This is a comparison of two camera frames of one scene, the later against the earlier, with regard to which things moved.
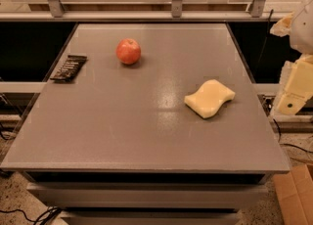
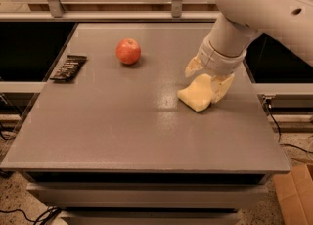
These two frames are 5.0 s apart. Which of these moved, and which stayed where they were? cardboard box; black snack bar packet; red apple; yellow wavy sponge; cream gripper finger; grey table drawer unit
Moved: cream gripper finger; yellow wavy sponge
Stayed: grey table drawer unit; black snack bar packet; red apple; cardboard box
